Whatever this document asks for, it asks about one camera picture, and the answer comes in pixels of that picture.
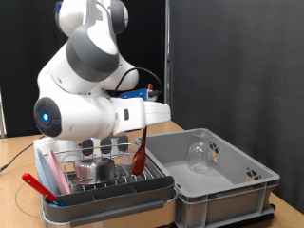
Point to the white mug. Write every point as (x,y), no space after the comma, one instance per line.
(68,150)

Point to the black platform under crate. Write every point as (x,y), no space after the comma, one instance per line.
(253,220)

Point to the blue utensil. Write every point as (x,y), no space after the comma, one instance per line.
(55,204)

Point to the grey plastic crate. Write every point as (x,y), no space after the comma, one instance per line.
(221,202)

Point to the white box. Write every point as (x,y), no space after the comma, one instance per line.
(41,145)

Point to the light blue plate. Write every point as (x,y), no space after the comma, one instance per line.
(43,172)

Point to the vertical metal pole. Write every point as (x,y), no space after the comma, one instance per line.
(167,47)

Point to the clear wine glass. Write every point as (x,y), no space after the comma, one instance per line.
(199,155)

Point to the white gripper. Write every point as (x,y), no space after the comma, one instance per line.
(155,112)

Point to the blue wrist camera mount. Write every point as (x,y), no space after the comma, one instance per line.
(136,94)

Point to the dish drying rack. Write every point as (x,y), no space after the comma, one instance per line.
(126,221)

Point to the grey cutlery holder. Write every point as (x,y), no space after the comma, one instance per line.
(110,193)

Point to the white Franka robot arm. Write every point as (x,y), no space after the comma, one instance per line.
(79,117)

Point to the metal frame post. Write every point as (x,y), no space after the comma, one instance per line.
(2,114)

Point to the metal cup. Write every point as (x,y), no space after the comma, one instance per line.
(95,171)

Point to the pink plate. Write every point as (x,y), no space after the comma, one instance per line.
(60,177)

